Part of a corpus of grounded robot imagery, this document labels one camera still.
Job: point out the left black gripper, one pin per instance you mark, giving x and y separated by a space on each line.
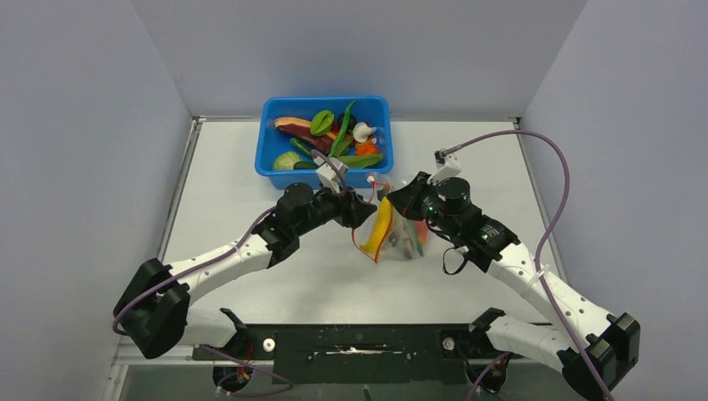
351 208

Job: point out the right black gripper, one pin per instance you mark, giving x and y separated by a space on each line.
407 200

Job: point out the long green bean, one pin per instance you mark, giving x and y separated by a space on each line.
417 250

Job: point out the yellow banana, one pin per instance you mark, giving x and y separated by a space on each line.
381 228

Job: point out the grey fish piece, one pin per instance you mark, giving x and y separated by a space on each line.
400 244

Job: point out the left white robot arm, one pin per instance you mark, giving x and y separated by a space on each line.
154 309

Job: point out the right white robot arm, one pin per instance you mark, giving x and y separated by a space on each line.
591 347

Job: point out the flat green leaf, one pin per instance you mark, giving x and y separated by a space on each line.
360 161

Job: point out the orange carrot piece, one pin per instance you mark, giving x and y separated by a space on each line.
366 148

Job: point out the dark green cucumber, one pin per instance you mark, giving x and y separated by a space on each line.
302 147

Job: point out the upright green bean pod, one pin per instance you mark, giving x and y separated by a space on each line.
344 125

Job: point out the pale green cabbage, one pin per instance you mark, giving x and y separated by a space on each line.
286 161

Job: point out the white mushroom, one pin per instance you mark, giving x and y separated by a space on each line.
362 132

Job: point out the blue plastic bin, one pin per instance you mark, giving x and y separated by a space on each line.
272 143

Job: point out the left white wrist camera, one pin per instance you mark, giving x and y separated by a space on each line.
331 174

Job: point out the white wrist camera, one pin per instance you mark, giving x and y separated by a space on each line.
447 167
331 174

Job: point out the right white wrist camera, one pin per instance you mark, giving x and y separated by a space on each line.
447 167

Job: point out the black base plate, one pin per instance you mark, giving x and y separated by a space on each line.
358 353

